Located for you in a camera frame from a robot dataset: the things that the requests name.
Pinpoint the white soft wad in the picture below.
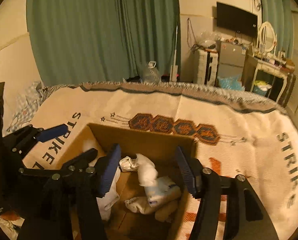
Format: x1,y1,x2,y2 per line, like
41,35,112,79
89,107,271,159
136,153,158,187

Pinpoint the white folded cloth in box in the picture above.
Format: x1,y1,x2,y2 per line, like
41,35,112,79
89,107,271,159
144,176,182,207

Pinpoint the brown cardboard box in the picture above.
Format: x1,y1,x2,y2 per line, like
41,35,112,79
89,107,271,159
52,123,196,239

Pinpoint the plaid blue bedsheet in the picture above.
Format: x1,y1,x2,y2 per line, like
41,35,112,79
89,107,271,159
4,81,70,136

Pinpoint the beige cloth in box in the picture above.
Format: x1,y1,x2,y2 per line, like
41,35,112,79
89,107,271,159
125,197,178,223

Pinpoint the beige woven bed blanket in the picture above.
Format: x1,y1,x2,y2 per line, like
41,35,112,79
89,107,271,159
30,82,298,239

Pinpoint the blue plastic bag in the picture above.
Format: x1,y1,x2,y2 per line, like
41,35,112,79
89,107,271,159
217,75,245,91

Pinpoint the white mop pole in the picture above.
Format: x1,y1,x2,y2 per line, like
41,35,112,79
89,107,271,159
170,25,178,82

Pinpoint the clear water jug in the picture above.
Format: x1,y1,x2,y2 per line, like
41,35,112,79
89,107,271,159
141,61,161,83

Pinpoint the white suitcase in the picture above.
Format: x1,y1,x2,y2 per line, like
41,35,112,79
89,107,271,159
193,49,218,86

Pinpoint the green curtain left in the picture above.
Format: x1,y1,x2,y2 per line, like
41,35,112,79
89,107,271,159
26,0,181,86

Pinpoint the green curtain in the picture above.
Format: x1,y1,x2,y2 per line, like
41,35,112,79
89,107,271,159
26,0,181,86
261,0,294,58

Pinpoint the grey mini fridge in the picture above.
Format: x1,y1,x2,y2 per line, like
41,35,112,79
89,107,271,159
216,41,246,87

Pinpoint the white vanity table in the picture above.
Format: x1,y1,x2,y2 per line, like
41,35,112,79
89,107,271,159
241,54,296,107

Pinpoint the white oval vanity mirror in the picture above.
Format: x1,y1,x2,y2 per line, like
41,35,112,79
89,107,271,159
257,21,277,53

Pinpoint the green curtain right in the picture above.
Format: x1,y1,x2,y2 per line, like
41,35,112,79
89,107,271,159
261,0,294,58

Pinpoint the black wall television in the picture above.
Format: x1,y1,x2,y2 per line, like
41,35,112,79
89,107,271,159
216,2,258,37

